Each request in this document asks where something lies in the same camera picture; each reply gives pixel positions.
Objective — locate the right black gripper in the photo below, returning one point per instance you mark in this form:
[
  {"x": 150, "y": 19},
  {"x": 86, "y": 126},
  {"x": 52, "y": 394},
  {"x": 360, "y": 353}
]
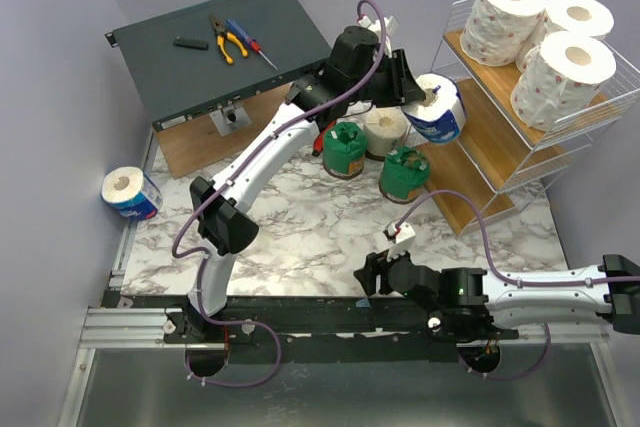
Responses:
[{"x": 381, "y": 274}]

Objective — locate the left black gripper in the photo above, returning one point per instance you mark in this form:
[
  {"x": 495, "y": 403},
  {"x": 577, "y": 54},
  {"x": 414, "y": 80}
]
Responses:
[{"x": 402, "y": 89}]

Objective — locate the blue Tempo tissue roll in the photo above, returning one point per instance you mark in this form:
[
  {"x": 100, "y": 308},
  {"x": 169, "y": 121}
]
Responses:
[{"x": 440, "y": 117}]

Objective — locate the floral roll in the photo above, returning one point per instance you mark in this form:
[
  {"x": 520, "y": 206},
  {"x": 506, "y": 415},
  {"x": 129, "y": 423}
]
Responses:
[
  {"x": 566, "y": 71},
  {"x": 587, "y": 17},
  {"x": 496, "y": 30}
]

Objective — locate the floral roll back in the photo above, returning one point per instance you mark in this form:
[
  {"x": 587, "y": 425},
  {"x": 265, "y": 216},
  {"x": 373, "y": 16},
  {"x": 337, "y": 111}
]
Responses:
[{"x": 566, "y": 71}]

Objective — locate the floral roll front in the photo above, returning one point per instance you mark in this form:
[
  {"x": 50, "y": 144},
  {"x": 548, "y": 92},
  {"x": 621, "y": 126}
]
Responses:
[{"x": 587, "y": 17}]

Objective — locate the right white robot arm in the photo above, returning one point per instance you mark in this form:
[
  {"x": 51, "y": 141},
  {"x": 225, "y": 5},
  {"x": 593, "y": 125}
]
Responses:
[{"x": 474, "y": 303}]

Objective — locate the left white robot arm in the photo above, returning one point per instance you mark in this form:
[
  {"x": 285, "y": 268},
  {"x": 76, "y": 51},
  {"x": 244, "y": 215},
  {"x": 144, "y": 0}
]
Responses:
[{"x": 361, "y": 68}]

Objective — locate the bottom wooden shelf board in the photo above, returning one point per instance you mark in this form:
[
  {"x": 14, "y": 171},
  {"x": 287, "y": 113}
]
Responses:
[{"x": 451, "y": 168}]

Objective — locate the wooden shelf board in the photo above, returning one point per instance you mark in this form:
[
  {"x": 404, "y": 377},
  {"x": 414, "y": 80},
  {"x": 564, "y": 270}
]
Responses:
[
  {"x": 503, "y": 157},
  {"x": 497, "y": 84},
  {"x": 451, "y": 168}
]

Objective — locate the top wooden shelf board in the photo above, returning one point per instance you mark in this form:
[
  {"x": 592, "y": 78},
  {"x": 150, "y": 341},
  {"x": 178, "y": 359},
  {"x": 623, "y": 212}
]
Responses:
[{"x": 497, "y": 84}]

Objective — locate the middle wooden shelf board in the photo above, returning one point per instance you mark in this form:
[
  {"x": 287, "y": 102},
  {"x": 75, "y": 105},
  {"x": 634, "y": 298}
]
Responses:
[{"x": 503, "y": 157}]

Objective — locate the cream wrapped roll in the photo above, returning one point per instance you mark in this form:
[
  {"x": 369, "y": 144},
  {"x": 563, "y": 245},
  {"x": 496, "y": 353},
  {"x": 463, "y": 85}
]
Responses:
[{"x": 384, "y": 128}]

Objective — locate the green wrapped roll left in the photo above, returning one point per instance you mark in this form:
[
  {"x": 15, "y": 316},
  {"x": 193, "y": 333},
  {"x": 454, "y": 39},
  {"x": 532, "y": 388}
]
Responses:
[{"x": 344, "y": 149}]

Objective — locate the green wrapped roll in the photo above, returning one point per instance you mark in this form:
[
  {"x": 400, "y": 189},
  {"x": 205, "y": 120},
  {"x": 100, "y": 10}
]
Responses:
[
  {"x": 404, "y": 174},
  {"x": 344, "y": 149}
]

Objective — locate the green wrapped roll right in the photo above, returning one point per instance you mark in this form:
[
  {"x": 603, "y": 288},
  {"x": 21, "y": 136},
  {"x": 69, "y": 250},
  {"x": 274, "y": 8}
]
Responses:
[{"x": 404, "y": 174}]

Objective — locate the red utility knife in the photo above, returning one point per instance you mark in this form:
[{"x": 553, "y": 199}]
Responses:
[{"x": 318, "y": 144}]

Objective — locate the blue red screwdriver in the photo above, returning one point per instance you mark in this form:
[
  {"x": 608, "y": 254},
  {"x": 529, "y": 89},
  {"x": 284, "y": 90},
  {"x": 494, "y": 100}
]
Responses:
[{"x": 247, "y": 39}]

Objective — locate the dark grey rack chassis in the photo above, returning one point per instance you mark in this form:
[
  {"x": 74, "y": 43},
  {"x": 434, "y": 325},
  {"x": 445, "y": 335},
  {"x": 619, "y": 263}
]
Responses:
[{"x": 208, "y": 56}]

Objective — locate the black bit holder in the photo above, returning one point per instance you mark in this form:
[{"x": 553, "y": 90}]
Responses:
[{"x": 192, "y": 44}]

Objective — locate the wooden board under chassis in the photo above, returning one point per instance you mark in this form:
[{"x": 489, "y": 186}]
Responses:
[{"x": 196, "y": 144}]

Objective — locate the blue wrapped roll far left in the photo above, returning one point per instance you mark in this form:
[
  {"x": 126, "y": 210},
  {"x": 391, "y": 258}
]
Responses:
[{"x": 130, "y": 192}]

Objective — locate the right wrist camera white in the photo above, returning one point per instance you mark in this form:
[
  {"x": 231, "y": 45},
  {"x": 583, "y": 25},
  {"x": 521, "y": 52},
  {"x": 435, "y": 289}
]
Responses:
[{"x": 401, "y": 236}]

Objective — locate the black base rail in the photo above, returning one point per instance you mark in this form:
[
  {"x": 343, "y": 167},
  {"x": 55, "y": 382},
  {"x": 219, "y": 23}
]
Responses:
[{"x": 324, "y": 330}]

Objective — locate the white wire shelf rack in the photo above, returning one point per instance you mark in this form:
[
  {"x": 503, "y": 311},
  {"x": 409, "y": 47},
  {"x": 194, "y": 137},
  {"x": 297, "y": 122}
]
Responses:
[{"x": 622, "y": 90}]

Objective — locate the yellow handled pliers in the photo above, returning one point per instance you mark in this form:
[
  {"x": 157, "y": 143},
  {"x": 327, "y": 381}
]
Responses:
[{"x": 223, "y": 36}]

